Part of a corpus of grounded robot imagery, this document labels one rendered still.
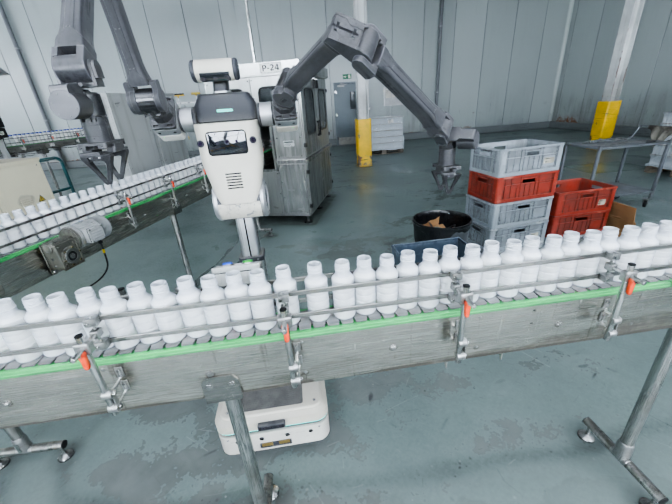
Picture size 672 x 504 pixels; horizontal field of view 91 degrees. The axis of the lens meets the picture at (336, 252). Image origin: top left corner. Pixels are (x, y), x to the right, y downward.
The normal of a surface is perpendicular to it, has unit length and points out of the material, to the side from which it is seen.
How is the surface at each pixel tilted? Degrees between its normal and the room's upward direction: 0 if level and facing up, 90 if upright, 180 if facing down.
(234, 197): 90
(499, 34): 90
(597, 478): 0
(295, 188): 91
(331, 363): 90
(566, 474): 0
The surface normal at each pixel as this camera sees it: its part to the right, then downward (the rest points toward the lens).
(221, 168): 0.13, 0.40
